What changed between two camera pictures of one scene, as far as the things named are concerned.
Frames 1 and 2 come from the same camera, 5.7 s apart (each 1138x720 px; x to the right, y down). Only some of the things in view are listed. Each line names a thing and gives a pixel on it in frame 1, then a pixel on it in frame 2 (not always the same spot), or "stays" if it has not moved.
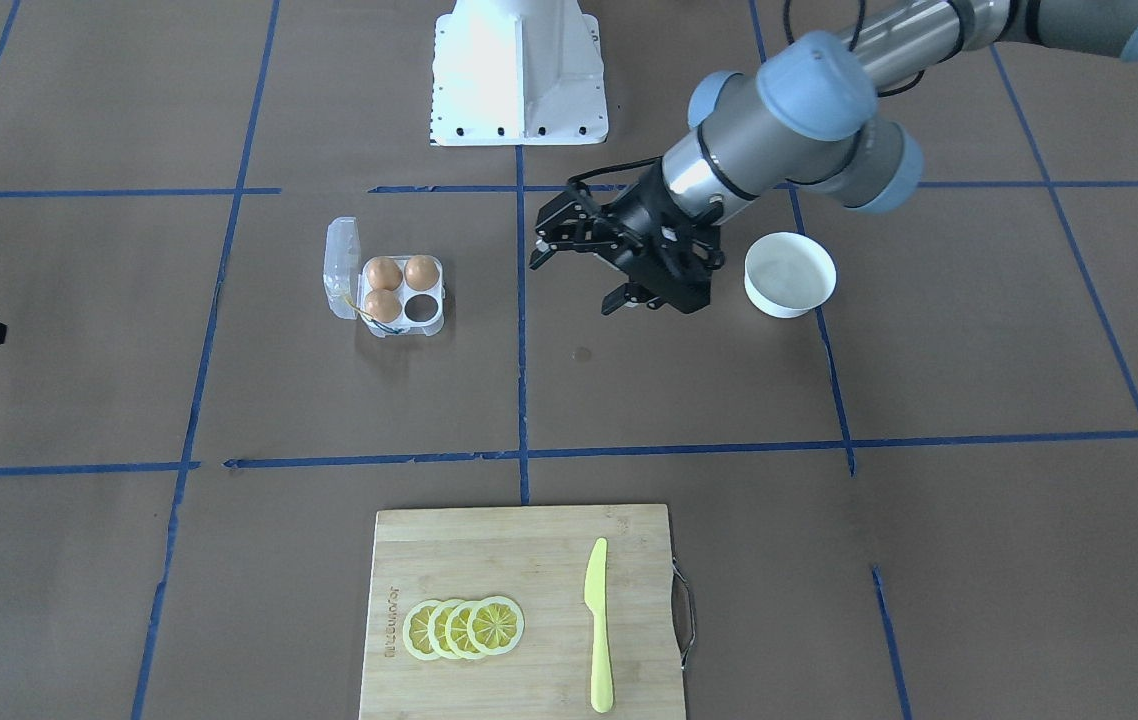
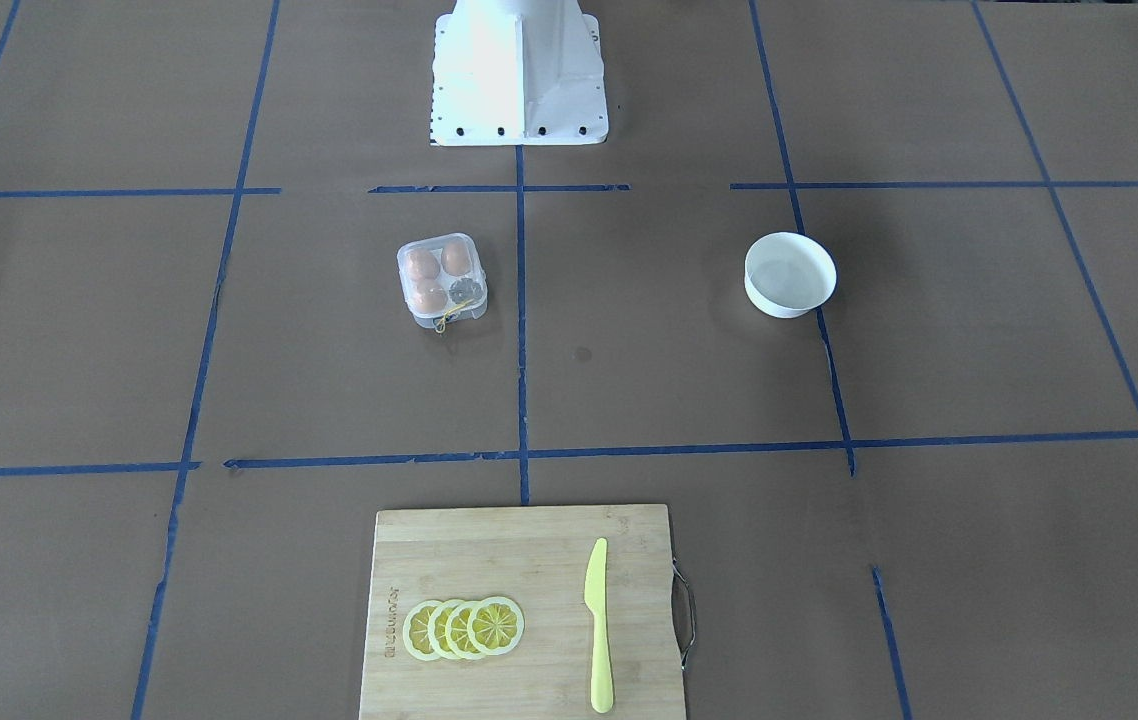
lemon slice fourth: (495, 626) stays
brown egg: (421, 272) -> (456, 258)
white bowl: (787, 274) stays
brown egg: (383, 305) -> (431, 297)
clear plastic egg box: (391, 295) -> (444, 279)
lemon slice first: (416, 630) stays
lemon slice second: (436, 629) stays
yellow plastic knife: (602, 693) stays
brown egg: (384, 273) -> (423, 268)
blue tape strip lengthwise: (521, 288) stays
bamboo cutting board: (537, 558) stays
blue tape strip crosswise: (567, 456) stays
